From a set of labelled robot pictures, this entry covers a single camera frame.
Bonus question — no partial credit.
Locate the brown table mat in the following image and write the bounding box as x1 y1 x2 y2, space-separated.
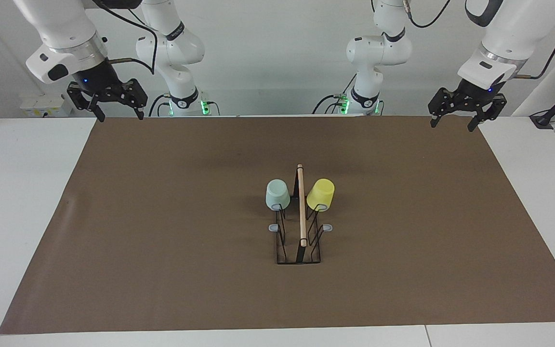
0 115 555 334

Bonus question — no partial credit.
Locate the black right base cable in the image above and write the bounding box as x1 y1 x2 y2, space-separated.
148 93 170 117

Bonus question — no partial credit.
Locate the pale green plastic cup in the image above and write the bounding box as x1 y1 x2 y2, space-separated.
265 179 291 212

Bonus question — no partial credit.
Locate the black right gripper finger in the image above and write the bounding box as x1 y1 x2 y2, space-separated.
119 79 148 120
67 82 106 122

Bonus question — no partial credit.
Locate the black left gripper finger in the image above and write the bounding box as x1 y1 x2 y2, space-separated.
427 88 466 128
467 94 507 133

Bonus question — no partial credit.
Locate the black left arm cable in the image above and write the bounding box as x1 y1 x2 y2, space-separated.
403 0 555 80

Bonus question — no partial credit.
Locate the yellow plastic cup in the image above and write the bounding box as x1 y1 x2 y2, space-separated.
306 178 335 212

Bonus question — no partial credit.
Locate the black base cable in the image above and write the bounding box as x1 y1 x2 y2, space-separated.
312 72 357 115
148 93 170 117

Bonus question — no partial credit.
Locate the black left base cable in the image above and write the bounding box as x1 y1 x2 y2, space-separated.
312 72 357 115

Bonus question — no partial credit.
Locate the black wire cup rack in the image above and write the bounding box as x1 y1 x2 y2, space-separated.
269 164 333 265

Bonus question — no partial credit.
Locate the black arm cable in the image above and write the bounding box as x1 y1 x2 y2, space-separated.
92 0 159 76
403 0 555 80

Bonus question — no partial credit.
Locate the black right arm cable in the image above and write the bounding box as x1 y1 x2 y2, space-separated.
92 0 159 76

